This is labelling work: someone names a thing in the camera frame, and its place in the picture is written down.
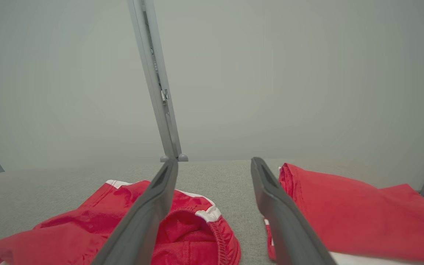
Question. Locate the red and white basketball jersey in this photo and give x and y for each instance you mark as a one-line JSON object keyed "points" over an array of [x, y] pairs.
{"points": [[363, 213]]}

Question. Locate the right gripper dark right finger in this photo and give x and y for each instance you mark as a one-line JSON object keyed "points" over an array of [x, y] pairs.
{"points": [[289, 232]]}

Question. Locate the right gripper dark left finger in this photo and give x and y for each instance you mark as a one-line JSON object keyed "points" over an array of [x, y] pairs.
{"points": [[142, 228]]}

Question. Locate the grey metal partition post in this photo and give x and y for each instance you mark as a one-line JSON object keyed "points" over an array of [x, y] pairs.
{"points": [[156, 84]]}

